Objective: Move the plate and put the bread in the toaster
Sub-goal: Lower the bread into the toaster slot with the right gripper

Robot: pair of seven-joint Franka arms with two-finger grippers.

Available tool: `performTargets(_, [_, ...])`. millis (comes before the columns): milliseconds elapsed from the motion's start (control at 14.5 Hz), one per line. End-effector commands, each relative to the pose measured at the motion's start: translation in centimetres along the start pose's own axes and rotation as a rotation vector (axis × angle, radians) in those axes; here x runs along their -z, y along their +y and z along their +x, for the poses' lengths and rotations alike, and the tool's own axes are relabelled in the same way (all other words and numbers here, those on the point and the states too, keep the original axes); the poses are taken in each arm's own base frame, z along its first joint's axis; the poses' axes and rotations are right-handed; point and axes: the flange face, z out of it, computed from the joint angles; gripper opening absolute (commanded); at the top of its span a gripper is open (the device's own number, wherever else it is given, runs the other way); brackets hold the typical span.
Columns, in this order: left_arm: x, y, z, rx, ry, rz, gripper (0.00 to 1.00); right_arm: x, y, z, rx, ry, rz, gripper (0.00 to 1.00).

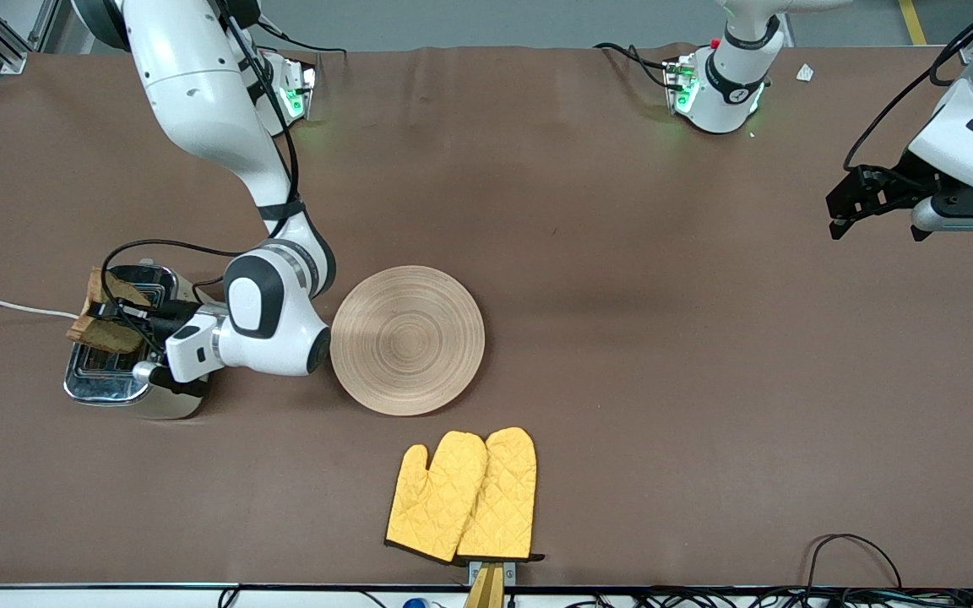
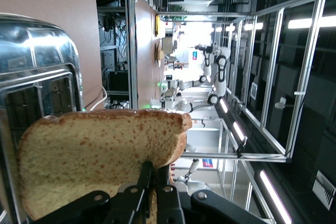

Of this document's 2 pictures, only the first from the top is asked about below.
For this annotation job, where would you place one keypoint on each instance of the small metal bracket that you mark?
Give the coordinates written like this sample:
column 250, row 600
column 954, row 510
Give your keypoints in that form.
column 510, row 572

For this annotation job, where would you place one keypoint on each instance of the cream chrome two-slot toaster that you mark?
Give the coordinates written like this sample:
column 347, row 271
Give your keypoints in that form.
column 102, row 380

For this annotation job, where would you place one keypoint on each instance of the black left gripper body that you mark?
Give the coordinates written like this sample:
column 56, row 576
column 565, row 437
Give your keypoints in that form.
column 890, row 185

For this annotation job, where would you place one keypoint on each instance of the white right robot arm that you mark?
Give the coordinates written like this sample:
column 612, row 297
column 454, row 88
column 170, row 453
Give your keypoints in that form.
column 191, row 84

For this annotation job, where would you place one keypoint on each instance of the wooden stick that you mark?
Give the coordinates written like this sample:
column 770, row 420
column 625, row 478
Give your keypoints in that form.
column 486, row 591

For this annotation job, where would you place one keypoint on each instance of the yellow quilted oven mitt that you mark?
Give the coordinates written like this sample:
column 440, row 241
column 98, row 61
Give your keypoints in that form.
column 436, row 498
column 503, row 498

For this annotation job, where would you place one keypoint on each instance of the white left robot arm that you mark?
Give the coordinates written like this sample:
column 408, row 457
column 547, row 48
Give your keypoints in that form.
column 731, row 76

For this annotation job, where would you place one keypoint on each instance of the round light wooden plate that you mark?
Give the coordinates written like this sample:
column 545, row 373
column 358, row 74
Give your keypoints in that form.
column 406, row 342

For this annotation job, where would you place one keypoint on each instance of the slice of bread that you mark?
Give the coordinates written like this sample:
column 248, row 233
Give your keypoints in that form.
column 106, row 338

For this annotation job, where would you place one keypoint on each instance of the table cover cloth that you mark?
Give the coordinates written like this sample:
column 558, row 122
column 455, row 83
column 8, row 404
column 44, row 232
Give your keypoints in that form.
column 622, row 338

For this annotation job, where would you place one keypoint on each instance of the small white paper scrap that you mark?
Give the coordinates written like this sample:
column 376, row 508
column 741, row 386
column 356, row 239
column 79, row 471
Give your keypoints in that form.
column 805, row 73

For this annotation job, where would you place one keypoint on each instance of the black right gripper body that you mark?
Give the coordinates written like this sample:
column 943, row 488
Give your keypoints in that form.
column 172, row 312

